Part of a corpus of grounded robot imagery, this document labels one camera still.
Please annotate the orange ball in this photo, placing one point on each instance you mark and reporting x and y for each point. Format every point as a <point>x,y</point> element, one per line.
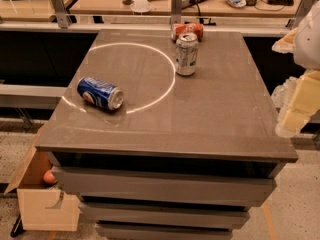
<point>49,178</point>

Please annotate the silver 7up can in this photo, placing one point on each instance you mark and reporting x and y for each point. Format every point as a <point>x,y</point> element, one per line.
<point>186,53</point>

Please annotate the cardboard box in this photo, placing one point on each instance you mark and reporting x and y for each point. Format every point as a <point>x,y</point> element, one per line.
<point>42,207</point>

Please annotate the metal bracket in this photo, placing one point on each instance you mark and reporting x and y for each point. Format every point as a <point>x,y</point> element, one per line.
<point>62,17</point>
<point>303,9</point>
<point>176,8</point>

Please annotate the grey drawer cabinet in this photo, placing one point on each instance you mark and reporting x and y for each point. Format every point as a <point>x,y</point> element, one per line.
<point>184,158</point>

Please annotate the left metal bracket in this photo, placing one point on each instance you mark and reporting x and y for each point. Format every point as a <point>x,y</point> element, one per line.
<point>62,17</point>

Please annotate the right metal bracket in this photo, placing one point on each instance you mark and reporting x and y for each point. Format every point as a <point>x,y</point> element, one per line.
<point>303,9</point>

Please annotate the middle metal bracket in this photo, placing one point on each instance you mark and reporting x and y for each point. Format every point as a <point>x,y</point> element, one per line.
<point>176,8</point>

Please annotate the blue pepsi can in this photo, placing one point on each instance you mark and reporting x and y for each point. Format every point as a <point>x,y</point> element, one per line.
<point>100,93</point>

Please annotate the orange soda can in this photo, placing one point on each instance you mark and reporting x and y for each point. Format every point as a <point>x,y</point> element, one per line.
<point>178,29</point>

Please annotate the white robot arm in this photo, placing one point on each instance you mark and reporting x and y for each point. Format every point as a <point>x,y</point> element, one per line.
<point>312,19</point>

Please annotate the clear plastic cup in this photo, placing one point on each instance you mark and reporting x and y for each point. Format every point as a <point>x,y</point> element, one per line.
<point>141,6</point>

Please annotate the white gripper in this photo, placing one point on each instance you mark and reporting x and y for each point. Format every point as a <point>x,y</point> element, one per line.
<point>309,40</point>

